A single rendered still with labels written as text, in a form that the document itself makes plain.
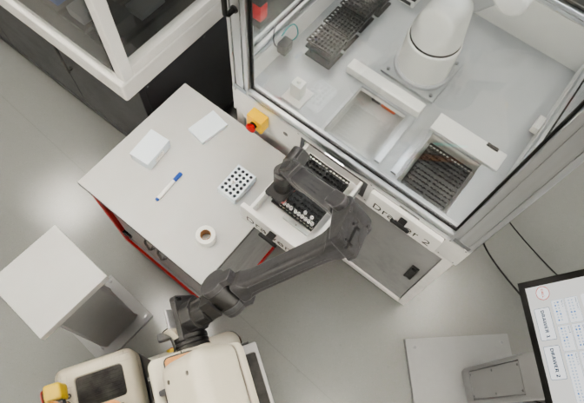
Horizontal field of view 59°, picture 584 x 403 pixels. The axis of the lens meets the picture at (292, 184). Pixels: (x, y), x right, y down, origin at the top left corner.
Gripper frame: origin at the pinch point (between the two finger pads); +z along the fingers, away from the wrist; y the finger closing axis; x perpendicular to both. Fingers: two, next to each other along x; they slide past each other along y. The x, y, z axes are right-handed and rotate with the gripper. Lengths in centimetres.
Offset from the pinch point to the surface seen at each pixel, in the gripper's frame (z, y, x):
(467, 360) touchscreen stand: 92, 23, -95
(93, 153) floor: 92, -15, 119
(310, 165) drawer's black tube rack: 4.1, 17.3, 1.1
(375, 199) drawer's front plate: 4.1, 21.6, -24.3
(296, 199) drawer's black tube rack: 4.0, 4.0, -3.3
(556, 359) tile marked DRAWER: -5, 10, -95
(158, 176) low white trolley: 17, -18, 45
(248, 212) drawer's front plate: 1.8, -11.0, 5.6
